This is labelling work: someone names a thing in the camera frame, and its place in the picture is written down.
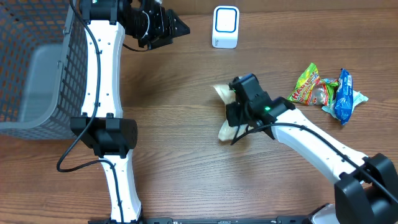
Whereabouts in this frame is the white barcode scanner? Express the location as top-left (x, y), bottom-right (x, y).
top-left (211, 6), bottom-right (240, 49)

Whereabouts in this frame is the green yellow candy bag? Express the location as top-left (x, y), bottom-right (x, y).
top-left (287, 63), bottom-right (339, 106)

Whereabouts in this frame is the beige brown cookie bag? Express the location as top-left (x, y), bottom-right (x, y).
top-left (213, 84), bottom-right (253, 141)

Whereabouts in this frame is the blue cookie pack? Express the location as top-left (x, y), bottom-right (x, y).
top-left (334, 68), bottom-right (353, 125)

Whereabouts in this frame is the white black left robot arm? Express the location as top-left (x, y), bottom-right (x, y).
top-left (70, 0), bottom-right (190, 223)

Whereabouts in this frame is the dark grey plastic basket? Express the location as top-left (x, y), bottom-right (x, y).
top-left (1, 0), bottom-right (87, 139)

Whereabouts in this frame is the pale green wipes packet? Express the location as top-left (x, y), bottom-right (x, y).
top-left (322, 78), bottom-right (369, 119)

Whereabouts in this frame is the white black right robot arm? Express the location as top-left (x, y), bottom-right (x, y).
top-left (228, 74), bottom-right (397, 224)

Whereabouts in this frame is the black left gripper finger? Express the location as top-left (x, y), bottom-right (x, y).
top-left (169, 27), bottom-right (190, 40)
top-left (166, 9), bottom-right (188, 30)

